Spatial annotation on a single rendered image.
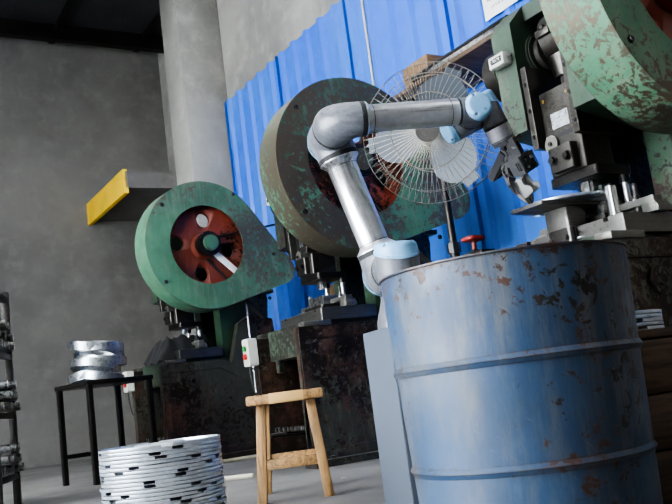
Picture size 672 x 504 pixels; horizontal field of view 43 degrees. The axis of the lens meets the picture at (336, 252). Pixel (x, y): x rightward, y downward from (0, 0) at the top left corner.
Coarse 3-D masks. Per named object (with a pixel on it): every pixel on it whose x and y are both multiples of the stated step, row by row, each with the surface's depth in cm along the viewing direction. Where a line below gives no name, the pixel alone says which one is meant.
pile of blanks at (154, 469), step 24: (120, 456) 209; (144, 456) 190; (168, 456) 191; (192, 456) 199; (216, 456) 202; (120, 480) 201; (144, 480) 190; (168, 480) 190; (192, 480) 193; (216, 480) 199
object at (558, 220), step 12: (528, 204) 251; (540, 204) 247; (552, 204) 250; (564, 204) 252; (576, 204) 254; (588, 204) 257; (552, 216) 259; (564, 216) 255; (576, 216) 255; (552, 228) 259; (564, 228) 255; (552, 240) 258; (564, 240) 255
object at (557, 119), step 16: (544, 96) 274; (560, 96) 268; (544, 112) 274; (560, 112) 268; (544, 128) 274; (560, 128) 268; (560, 144) 268; (576, 144) 262; (592, 144) 262; (608, 144) 266; (560, 160) 264; (576, 160) 261; (592, 160) 261; (608, 160) 264; (560, 176) 270
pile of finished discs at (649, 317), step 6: (636, 312) 178; (642, 312) 178; (648, 312) 179; (654, 312) 181; (660, 312) 184; (636, 318) 177; (642, 318) 178; (648, 318) 179; (654, 318) 180; (660, 318) 183; (642, 324) 178; (648, 324) 178; (654, 324) 180; (660, 324) 182
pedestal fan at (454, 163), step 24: (432, 72) 343; (456, 72) 343; (432, 96) 344; (456, 96) 345; (384, 144) 352; (408, 144) 347; (432, 144) 348; (456, 144) 341; (384, 168) 349; (432, 168) 339; (456, 168) 343; (456, 240) 348
